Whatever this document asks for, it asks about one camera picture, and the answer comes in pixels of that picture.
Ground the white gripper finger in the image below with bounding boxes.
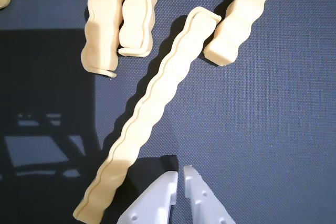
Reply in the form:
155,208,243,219
183,165,236,224
115,170,179,224

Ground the long crinkle-cut plastic fry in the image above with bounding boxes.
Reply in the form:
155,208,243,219
72,6,222,224

